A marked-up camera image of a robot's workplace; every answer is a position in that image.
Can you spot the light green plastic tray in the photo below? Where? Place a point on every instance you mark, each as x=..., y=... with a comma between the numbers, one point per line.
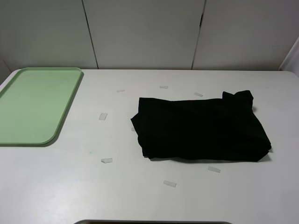
x=34, y=103

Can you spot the black short sleeve t-shirt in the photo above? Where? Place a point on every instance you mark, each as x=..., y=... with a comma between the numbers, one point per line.
x=223, y=129

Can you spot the clear tape piece lower right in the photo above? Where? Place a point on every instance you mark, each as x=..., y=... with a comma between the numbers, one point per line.
x=213, y=169

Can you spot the clear tape piece bottom centre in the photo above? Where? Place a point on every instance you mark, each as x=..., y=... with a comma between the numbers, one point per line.
x=168, y=183

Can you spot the clear tape piece lower left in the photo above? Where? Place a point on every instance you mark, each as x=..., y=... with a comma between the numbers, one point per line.
x=107, y=160

